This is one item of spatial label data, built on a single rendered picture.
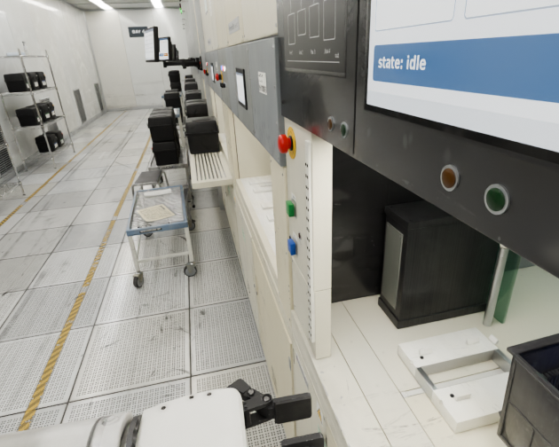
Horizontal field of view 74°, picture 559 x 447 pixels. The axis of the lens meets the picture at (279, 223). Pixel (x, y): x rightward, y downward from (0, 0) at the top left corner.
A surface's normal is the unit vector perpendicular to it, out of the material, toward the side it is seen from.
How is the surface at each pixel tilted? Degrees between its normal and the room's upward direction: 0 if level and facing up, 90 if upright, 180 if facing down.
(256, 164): 90
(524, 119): 90
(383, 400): 0
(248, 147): 90
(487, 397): 0
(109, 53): 90
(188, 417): 4
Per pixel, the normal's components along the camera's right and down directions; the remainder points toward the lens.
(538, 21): -0.97, 0.14
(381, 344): -0.05, -0.91
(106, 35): 0.22, 0.40
